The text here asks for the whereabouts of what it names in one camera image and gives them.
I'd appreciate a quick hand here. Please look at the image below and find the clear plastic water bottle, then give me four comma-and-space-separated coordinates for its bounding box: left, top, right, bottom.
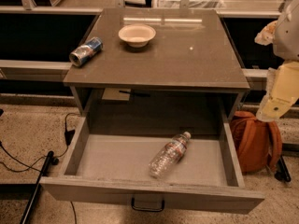
149, 132, 192, 178

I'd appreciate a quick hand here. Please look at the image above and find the open grey top drawer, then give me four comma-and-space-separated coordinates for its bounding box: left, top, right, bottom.
39, 95, 266, 216

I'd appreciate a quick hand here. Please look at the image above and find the black pole by backpack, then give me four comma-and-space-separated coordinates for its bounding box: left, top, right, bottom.
275, 157, 292, 183

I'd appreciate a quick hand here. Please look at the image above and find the white paper bowl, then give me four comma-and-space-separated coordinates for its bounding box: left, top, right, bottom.
119, 24, 156, 48

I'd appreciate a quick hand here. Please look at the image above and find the orange backpack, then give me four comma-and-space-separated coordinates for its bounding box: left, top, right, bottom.
230, 111, 282, 173

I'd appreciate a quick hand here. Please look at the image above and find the crushed blue silver can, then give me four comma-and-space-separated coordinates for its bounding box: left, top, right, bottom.
69, 37, 103, 67

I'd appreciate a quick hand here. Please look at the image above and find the black drawer handle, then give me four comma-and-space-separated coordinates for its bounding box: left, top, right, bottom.
131, 198, 165, 213

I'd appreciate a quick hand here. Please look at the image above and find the grey cabinet with counter top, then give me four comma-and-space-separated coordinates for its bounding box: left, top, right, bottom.
64, 8, 249, 136

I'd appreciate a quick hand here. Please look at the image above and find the black floor cable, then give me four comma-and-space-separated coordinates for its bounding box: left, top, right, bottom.
0, 112, 81, 224

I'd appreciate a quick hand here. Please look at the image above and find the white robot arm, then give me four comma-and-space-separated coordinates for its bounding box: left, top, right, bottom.
254, 0, 299, 122

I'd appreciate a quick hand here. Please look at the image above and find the black pole on floor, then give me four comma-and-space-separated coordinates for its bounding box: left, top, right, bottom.
20, 151, 54, 224

